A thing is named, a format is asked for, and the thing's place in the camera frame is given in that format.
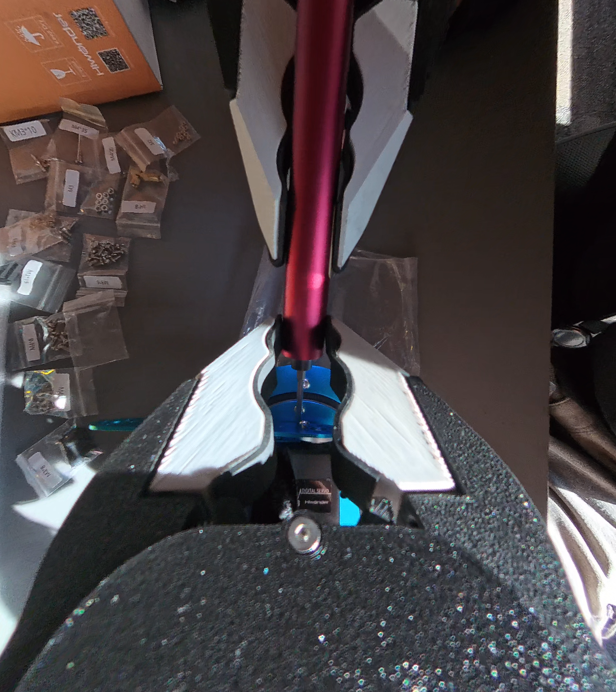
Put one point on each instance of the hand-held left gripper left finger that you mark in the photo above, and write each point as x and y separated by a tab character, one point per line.
216	427

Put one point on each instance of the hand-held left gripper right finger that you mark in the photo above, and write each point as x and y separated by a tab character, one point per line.
394	427

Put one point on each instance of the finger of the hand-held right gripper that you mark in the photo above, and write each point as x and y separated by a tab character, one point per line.
259	135
383	124

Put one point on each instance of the magenta electric screwdriver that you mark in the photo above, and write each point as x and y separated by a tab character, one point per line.
316	162

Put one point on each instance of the blue toy robot arm base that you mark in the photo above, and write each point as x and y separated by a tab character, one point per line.
297	416

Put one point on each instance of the clear plastic bag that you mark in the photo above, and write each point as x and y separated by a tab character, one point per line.
389	303

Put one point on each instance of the pile of small screw bags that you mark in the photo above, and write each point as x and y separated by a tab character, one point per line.
97	254

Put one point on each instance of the orange and white cardboard box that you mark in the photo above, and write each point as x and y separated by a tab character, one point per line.
16	65

